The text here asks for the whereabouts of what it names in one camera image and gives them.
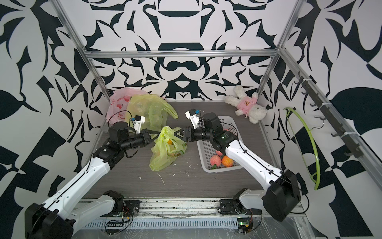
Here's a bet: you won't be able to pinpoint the white plastic basket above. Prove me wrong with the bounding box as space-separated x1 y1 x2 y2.
196 116 244 173

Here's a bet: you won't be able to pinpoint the green plastic bag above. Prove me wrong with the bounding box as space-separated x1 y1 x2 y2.
149 126 188 171
127 94 178 131

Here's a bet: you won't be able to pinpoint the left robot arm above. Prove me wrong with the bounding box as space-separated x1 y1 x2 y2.
24 121 159 239

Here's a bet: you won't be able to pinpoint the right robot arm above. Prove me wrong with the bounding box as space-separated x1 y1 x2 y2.
174 109 301 222

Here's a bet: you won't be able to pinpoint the orange peach front right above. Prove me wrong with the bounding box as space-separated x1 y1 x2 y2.
221 156 234 167

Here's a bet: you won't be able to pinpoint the pink plastic bag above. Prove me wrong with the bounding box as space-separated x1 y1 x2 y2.
106 87 148 125

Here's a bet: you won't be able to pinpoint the white plush bunny pink shirt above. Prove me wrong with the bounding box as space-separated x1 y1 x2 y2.
224 85 267 124

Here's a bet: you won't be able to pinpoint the green hoop hanger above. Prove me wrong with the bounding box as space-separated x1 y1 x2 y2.
284 107 321 191

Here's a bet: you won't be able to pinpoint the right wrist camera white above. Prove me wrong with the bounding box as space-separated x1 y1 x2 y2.
185 109 203 129

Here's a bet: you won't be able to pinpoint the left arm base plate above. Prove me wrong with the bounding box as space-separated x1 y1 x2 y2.
121 200 141 217

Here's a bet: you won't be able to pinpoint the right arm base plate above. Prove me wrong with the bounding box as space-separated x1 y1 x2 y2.
217 199 262 216

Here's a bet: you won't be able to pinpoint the black wall hook rack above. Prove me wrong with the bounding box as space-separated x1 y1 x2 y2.
296 76 364 158

